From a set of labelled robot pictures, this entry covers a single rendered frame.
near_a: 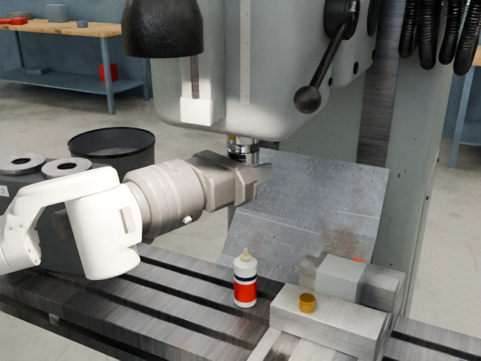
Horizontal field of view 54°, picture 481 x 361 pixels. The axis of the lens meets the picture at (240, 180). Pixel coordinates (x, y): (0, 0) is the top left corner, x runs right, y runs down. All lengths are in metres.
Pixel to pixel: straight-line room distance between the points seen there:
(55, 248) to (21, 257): 0.40
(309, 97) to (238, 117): 0.11
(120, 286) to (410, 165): 0.62
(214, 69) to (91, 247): 0.24
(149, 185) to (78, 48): 6.19
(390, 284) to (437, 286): 1.96
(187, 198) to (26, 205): 0.18
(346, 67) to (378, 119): 0.30
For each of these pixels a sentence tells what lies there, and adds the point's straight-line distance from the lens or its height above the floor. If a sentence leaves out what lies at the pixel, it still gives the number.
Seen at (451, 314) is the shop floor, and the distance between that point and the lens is 2.55.
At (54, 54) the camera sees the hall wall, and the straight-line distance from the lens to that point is 7.05.
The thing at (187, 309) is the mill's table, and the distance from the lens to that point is 0.86.
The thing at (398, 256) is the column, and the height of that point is 0.92.
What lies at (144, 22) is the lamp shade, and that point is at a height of 1.47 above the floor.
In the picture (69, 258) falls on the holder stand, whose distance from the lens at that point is 0.97.
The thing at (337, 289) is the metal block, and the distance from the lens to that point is 0.71.
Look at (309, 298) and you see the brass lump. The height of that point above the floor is 1.09.
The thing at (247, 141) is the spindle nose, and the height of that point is 1.29.
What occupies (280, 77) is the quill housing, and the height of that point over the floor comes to 1.39.
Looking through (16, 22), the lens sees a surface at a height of 0.91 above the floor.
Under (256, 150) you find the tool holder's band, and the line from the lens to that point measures 0.68.
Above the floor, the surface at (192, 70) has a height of 1.40.
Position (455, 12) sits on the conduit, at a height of 1.45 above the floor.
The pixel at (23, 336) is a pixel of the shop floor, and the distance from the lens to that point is 2.44.
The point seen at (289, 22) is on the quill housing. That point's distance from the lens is 0.54.
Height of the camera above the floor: 1.51
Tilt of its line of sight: 24 degrees down
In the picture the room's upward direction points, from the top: straight up
